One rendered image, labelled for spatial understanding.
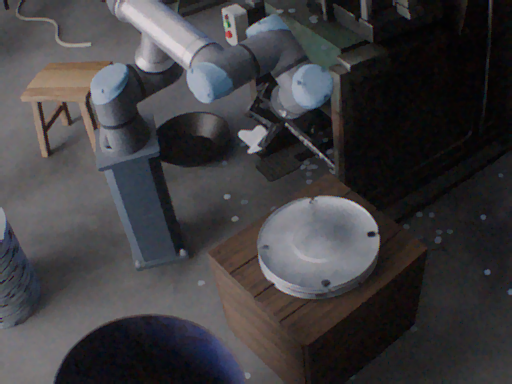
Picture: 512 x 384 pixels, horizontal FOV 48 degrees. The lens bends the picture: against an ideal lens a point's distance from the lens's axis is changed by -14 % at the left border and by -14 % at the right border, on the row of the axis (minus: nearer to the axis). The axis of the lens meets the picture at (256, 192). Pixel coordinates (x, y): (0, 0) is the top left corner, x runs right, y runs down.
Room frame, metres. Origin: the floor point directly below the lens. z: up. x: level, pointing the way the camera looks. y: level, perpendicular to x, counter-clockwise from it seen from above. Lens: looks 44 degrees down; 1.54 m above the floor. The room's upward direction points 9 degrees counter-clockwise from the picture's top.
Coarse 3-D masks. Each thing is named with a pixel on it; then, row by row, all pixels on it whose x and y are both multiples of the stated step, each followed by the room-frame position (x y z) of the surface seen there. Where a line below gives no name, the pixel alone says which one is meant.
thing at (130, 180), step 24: (96, 144) 1.43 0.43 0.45; (120, 168) 1.34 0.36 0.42; (144, 168) 1.35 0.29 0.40; (120, 192) 1.34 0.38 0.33; (144, 192) 1.35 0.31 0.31; (168, 192) 1.42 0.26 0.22; (120, 216) 1.36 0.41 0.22; (144, 216) 1.34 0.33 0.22; (168, 216) 1.36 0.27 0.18; (144, 240) 1.34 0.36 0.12; (168, 240) 1.35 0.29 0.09; (144, 264) 1.33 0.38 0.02
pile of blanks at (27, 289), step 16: (16, 240) 1.31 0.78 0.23; (0, 256) 1.19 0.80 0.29; (16, 256) 1.25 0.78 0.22; (0, 272) 1.17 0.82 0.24; (16, 272) 1.22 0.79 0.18; (32, 272) 1.29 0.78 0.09; (0, 288) 1.15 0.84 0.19; (16, 288) 1.19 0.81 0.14; (32, 288) 1.24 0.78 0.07; (0, 304) 1.14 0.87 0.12; (16, 304) 1.16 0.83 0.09; (32, 304) 1.21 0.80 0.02; (0, 320) 1.13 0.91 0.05; (16, 320) 1.14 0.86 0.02
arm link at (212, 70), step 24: (120, 0) 1.19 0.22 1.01; (144, 0) 1.16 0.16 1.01; (144, 24) 1.11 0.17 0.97; (168, 24) 1.07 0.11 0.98; (192, 24) 1.07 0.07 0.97; (168, 48) 1.03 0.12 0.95; (192, 48) 0.99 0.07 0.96; (216, 48) 0.98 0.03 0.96; (240, 48) 0.97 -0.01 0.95; (192, 72) 0.94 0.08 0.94; (216, 72) 0.92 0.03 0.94; (240, 72) 0.93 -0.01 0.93; (216, 96) 0.91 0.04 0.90
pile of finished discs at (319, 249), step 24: (288, 216) 1.10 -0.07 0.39; (312, 216) 1.08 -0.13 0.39; (336, 216) 1.07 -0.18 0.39; (360, 216) 1.06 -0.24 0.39; (264, 240) 1.03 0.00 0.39; (288, 240) 1.02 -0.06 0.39; (312, 240) 1.00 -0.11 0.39; (336, 240) 0.99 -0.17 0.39; (360, 240) 0.98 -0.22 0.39; (264, 264) 0.96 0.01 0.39; (288, 264) 0.95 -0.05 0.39; (312, 264) 0.93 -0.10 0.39; (336, 264) 0.92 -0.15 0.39; (360, 264) 0.91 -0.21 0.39; (288, 288) 0.89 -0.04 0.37; (312, 288) 0.86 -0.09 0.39; (336, 288) 0.86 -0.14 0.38
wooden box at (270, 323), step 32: (320, 192) 1.20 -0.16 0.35; (352, 192) 1.18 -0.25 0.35; (256, 224) 1.12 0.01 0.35; (384, 224) 1.05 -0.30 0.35; (224, 256) 1.03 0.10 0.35; (256, 256) 1.02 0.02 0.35; (384, 256) 0.95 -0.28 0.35; (416, 256) 0.93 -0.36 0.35; (224, 288) 1.01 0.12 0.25; (256, 288) 0.92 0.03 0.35; (384, 288) 0.86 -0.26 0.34; (416, 288) 0.93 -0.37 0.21; (256, 320) 0.90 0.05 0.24; (288, 320) 0.81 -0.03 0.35; (320, 320) 0.80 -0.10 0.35; (352, 320) 0.80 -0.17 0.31; (384, 320) 0.87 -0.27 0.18; (256, 352) 0.94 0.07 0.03; (288, 352) 0.80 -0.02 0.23; (320, 352) 0.75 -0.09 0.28; (352, 352) 0.81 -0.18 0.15
